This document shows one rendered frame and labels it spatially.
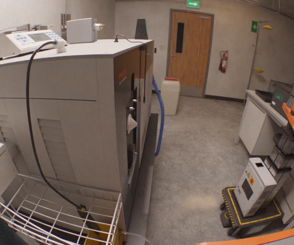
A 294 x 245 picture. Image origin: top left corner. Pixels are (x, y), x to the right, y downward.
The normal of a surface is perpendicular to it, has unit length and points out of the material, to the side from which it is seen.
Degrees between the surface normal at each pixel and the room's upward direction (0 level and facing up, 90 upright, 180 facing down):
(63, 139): 66
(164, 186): 0
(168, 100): 93
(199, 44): 90
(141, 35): 88
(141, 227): 0
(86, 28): 90
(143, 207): 0
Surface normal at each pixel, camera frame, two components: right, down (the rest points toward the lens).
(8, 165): 0.99, 0.08
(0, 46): -0.18, 0.42
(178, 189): 0.04, -0.88
